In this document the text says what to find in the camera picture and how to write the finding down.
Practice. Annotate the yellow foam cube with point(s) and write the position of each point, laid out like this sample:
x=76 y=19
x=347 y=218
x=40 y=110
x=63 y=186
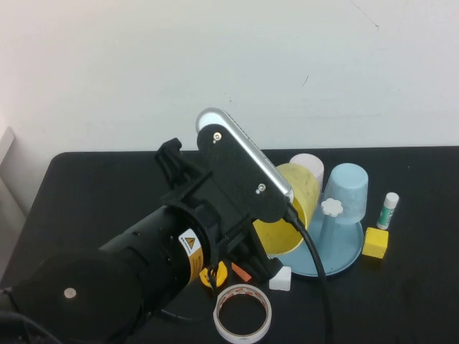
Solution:
x=374 y=243

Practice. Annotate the yellow rubber duck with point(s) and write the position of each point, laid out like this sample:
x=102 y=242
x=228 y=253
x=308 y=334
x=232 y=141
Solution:
x=222 y=274

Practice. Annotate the blue cup stand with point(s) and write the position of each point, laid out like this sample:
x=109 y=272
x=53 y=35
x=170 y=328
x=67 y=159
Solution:
x=340 y=251

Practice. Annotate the orange foam cube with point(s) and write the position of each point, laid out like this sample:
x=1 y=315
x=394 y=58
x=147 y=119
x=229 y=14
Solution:
x=241 y=272

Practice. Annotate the white tape roll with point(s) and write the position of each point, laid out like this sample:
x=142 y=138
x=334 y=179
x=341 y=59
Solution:
x=219 y=322

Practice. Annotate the yellow plastic cup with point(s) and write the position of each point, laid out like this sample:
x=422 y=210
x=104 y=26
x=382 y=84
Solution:
x=279 y=236

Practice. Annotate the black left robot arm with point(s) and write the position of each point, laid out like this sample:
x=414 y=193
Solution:
x=89 y=286

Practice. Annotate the pale pink plastic cup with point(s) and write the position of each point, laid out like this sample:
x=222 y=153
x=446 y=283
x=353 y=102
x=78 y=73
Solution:
x=310 y=165

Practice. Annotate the green white glue stick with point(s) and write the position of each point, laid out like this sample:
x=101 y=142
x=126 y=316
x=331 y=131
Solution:
x=386 y=215

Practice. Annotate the white foam cube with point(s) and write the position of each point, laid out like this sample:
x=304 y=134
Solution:
x=280 y=281

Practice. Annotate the light blue plastic cup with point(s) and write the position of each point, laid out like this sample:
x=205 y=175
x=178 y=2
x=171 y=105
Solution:
x=349 y=186

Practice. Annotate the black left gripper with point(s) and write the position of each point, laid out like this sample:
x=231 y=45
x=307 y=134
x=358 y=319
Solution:
x=193 y=193

